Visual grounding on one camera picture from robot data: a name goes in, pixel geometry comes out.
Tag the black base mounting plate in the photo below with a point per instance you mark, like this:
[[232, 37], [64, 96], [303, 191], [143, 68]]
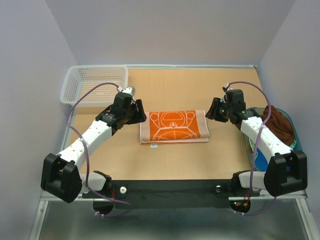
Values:
[[172, 194]]

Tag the aluminium frame rail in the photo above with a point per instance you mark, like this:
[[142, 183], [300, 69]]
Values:
[[105, 201]]

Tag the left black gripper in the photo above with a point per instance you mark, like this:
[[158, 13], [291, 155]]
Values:
[[140, 115]]

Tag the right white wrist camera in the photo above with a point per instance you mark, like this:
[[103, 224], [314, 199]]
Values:
[[227, 88]]

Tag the white perforated plastic basket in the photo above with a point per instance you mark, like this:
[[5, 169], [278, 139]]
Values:
[[80, 79]]

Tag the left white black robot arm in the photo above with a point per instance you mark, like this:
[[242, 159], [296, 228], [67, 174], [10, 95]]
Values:
[[60, 173]]

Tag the teal plastic tub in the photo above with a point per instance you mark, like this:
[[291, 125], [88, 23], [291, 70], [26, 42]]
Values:
[[297, 140]]

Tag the orange Doraemon towel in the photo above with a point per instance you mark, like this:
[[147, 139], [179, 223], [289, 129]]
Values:
[[174, 127]]

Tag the blue towel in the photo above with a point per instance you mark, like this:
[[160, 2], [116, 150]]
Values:
[[261, 163]]

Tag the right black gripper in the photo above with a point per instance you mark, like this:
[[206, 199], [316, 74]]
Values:
[[212, 113]]

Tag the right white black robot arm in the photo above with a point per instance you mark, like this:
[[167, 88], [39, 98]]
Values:
[[286, 171]]

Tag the brown towel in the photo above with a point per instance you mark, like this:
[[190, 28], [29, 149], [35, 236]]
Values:
[[281, 127]]

